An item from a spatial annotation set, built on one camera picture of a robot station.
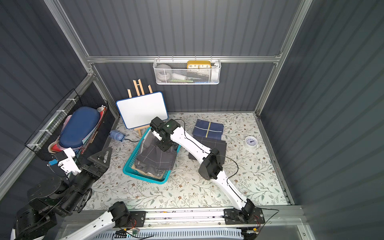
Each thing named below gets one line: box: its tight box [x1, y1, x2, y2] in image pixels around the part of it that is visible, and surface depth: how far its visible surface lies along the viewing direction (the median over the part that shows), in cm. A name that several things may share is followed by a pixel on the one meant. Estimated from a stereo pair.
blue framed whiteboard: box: [116, 91, 169, 130], surface depth 98 cm
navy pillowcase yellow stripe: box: [192, 119, 225, 140], surface depth 111 cm
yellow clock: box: [187, 60, 212, 69], surface depth 90 cm
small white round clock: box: [243, 136, 258, 148], surface depth 101 cm
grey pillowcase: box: [134, 159, 170, 176], surface depth 86 cm
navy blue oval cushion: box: [59, 106, 100, 149], surface depth 69 cm
